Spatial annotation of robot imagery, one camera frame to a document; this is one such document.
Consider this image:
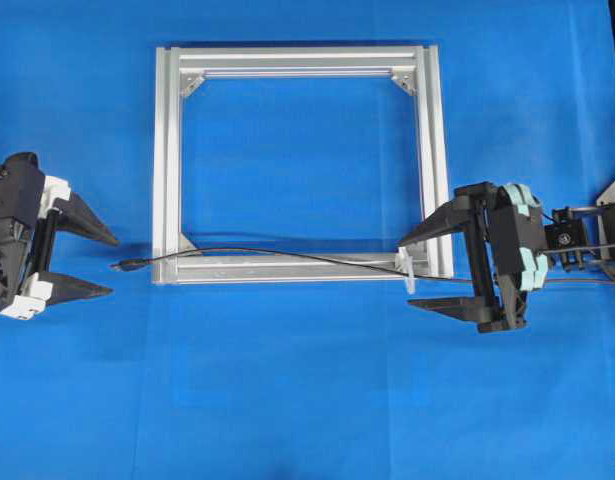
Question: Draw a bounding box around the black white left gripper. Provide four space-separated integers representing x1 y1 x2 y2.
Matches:
0 152 120 319

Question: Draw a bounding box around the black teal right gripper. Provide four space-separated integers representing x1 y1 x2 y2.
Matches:
398 182 548 333

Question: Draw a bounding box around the black wire with plug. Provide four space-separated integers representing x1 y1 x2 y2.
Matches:
110 248 478 282

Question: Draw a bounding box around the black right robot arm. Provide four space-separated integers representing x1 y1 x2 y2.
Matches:
399 182 615 333

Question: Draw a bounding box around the white string loop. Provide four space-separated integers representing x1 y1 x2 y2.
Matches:
394 245 419 296

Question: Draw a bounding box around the silver aluminium extrusion frame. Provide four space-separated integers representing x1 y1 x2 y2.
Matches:
152 45 454 286

